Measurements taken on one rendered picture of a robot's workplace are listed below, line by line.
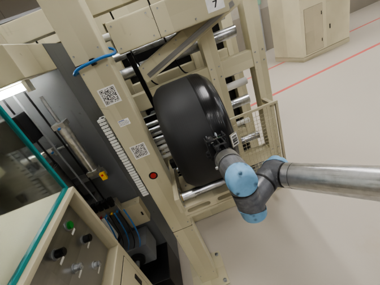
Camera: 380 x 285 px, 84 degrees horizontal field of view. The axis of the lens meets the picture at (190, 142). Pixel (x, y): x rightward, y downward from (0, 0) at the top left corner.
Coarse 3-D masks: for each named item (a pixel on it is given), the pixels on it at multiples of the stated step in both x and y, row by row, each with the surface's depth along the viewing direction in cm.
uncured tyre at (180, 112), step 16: (176, 80) 99; (192, 80) 93; (208, 80) 96; (160, 96) 92; (176, 96) 89; (192, 96) 87; (208, 96) 87; (160, 112) 89; (176, 112) 86; (192, 112) 85; (208, 112) 85; (224, 112) 87; (176, 128) 84; (192, 128) 84; (208, 128) 84; (224, 128) 85; (176, 144) 85; (192, 144) 85; (176, 160) 89; (192, 160) 87; (208, 160) 88; (192, 176) 92; (208, 176) 95
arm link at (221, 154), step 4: (220, 152) 63; (224, 152) 61; (228, 152) 61; (232, 152) 61; (216, 156) 63; (220, 156) 61; (216, 160) 63; (220, 160) 60; (216, 164) 63; (216, 168) 62
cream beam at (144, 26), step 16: (176, 0) 100; (192, 0) 102; (224, 0) 104; (128, 16) 100; (144, 16) 101; (160, 16) 102; (176, 16) 103; (192, 16) 104; (208, 16) 106; (112, 32) 101; (128, 32) 102; (144, 32) 104; (160, 32) 105; (128, 48) 105
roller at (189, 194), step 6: (216, 180) 111; (222, 180) 110; (204, 186) 110; (210, 186) 110; (216, 186) 110; (186, 192) 111; (192, 192) 110; (198, 192) 110; (204, 192) 111; (186, 198) 110
